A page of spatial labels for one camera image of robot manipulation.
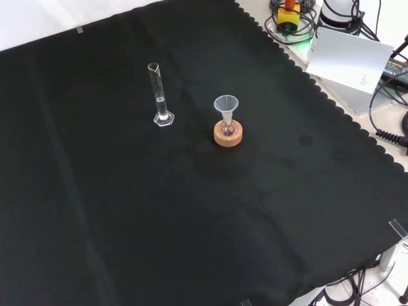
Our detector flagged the clear glass graduated cylinder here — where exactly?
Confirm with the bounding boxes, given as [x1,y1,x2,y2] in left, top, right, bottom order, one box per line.
[147,62,176,128]

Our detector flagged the small round-bottom glass flask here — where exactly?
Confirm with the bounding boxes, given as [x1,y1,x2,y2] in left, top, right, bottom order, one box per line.
[221,116,237,138]

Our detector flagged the clear plastic funnel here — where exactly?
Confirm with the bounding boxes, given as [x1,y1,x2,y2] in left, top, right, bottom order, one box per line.
[213,94,239,127]

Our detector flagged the black bench cloth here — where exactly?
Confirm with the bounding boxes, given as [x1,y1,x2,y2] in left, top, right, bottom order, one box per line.
[0,0,408,306]

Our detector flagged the yellow emergency stop button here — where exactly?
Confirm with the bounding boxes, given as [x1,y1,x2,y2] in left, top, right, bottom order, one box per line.
[276,0,302,33]

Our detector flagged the pale board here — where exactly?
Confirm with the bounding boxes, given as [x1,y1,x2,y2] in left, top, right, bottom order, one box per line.
[305,27,395,95]

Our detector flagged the black power adapter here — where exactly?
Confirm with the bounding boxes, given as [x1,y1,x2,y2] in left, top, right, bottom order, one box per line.
[381,59,408,85]

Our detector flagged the white stand leg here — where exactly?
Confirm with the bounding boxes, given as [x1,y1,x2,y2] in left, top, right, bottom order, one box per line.
[379,237,408,299]

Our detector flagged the red and black leads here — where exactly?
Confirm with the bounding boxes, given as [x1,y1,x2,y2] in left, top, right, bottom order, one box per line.
[391,33,408,63]

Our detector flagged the cork ring stand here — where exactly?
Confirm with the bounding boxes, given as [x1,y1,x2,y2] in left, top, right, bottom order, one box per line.
[213,120,244,148]

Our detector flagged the looped black cable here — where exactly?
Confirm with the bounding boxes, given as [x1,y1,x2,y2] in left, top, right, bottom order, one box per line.
[263,0,318,46]

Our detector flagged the black cable with ribbed sleeve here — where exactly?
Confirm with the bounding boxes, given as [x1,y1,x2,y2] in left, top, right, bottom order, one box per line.
[368,81,408,149]

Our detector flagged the black cable bundle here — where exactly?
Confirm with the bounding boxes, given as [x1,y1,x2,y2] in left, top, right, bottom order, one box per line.
[307,266,408,306]

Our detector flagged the black cables at robot base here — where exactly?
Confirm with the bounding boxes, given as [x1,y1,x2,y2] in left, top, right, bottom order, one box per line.
[349,0,383,42]

